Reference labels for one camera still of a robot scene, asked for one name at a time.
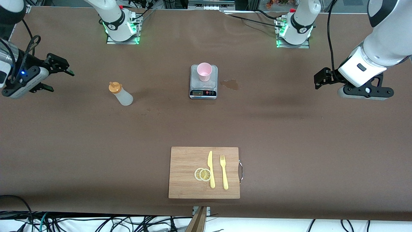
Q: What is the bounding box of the yellow plastic fork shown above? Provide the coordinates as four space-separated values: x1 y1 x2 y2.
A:
220 155 229 190

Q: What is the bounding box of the black cable across table edge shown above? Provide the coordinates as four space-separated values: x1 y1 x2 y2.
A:
222 9 285 29

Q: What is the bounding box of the pink plastic cup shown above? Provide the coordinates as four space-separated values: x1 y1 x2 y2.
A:
197 63 213 82

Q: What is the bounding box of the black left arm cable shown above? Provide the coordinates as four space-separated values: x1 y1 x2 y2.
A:
327 0 342 81

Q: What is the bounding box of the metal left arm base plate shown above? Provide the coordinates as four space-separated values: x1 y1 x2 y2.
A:
276 18 310 49

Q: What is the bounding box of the yellow plastic knife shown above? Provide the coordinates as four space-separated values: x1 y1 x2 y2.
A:
207 150 216 189

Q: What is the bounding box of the teal floor cable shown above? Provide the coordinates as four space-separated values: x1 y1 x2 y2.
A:
31 212 49 232

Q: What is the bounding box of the liquid spill puddle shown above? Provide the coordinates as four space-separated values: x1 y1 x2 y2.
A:
220 79 239 91

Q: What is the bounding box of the translucent orange-capped sauce bottle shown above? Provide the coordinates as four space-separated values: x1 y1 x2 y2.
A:
108 82 134 106

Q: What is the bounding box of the thick black floor cable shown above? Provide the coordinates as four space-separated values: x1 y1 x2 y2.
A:
0 195 34 232

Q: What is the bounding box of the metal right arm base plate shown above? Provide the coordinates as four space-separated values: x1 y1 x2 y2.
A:
106 14 142 45

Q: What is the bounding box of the bamboo cutting board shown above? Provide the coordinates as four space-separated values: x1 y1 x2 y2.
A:
168 147 240 199

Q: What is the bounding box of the black left camera mount bracket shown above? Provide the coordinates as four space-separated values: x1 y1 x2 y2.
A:
343 72 394 97

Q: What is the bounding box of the wooden post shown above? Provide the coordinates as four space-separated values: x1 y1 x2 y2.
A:
185 206 208 232

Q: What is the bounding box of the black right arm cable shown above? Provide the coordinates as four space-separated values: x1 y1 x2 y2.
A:
10 19 42 84

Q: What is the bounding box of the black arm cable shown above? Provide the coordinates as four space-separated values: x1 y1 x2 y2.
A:
10 19 42 84
327 0 342 81

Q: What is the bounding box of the white power strip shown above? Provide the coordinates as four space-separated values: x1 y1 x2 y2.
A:
188 0 235 11

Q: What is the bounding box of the silver digital kitchen scale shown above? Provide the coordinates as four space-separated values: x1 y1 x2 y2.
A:
189 64 218 100

